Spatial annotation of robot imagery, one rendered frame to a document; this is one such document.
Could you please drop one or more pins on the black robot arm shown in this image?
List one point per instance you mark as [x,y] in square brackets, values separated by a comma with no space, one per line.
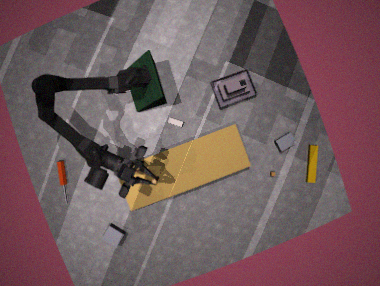
[45,88]

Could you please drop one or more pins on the orange-handled awl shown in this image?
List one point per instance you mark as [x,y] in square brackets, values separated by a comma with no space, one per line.
[62,177]

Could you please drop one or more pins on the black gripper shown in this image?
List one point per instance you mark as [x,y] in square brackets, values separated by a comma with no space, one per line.
[138,164]

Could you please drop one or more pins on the brown wooden awl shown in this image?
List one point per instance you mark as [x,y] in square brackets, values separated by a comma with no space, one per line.
[155,180]

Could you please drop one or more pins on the yellow flat bar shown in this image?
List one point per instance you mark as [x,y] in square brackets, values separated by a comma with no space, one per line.
[311,165]

